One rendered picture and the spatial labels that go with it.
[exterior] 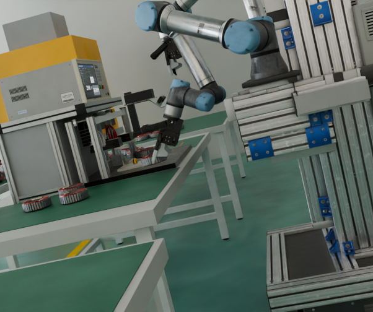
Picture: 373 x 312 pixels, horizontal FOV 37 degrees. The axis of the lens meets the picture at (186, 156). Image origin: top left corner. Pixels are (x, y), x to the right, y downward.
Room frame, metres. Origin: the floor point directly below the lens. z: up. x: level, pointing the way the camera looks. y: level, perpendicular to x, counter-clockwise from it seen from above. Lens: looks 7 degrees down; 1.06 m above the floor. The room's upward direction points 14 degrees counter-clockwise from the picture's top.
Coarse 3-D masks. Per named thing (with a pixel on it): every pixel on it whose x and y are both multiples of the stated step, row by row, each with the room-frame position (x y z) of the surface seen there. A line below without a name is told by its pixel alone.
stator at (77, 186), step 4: (72, 184) 2.35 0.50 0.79; (76, 184) 2.34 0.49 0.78; (80, 184) 2.29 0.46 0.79; (60, 188) 2.32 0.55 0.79; (64, 188) 2.33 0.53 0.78; (68, 188) 2.26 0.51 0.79; (72, 188) 2.26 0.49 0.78; (76, 188) 2.27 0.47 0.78; (80, 188) 2.28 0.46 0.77; (60, 192) 2.28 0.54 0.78; (64, 192) 2.26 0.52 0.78
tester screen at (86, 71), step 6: (78, 66) 2.56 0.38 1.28; (84, 66) 2.66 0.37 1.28; (90, 66) 2.76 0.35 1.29; (84, 72) 2.63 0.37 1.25; (90, 72) 2.73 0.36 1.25; (84, 78) 2.61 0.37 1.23; (96, 78) 2.80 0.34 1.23; (84, 84) 2.58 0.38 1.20; (90, 84) 2.68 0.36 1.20; (96, 84) 2.77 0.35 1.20; (90, 90) 2.65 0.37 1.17; (90, 96) 2.63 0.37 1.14; (96, 96) 2.72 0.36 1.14
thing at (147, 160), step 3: (147, 156) 2.34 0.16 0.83; (150, 156) 2.34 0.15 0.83; (141, 159) 2.29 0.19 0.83; (144, 159) 2.27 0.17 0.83; (147, 159) 2.26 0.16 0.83; (150, 159) 2.26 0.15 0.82; (156, 159) 2.26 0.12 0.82; (159, 159) 2.26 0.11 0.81; (162, 159) 2.27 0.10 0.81; (165, 159) 2.29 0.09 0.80; (141, 162) 2.30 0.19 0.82; (144, 162) 2.27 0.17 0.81; (147, 162) 2.26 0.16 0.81; (150, 162) 2.26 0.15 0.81; (156, 162) 2.26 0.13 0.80; (159, 162) 2.27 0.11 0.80; (144, 165) 2.28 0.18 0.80; (147, 165) 2.27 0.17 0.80
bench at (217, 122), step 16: (224, 112) 5.60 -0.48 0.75; (192, 128) 4.46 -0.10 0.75; (208, 128) 4.13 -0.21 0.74; (224, 128) 4.11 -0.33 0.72; (128, 144) 4.42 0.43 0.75; (144, 144) 4.21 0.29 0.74; (224, 144) 4.15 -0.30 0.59; (224, 160) 4.16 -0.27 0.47; (240, 160) 5.86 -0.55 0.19; (176, 208) 4.23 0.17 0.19; (192, 208) 4.21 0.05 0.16; (240, 208) 4.15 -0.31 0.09
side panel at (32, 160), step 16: (32, 128) 2.46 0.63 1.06; (48, 128) 2.44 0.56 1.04; (0, 144) 2.48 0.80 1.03; (16, 144) 2.47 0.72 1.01; (32, 144) 2.46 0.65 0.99; (48, 144) 2.45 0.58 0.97; (16, 160) 2.48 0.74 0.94; (32, 160) 2.47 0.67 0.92; (48, 160) 2.46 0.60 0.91; (16, 176) 2.48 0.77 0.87; (32, 176) 2.47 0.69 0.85; (48, 176) 2.46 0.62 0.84; (64, 176) 2.44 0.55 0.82; (16, 192) 2.47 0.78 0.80; (32, 192) 2.47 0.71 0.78; (48, 192) 2.45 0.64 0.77
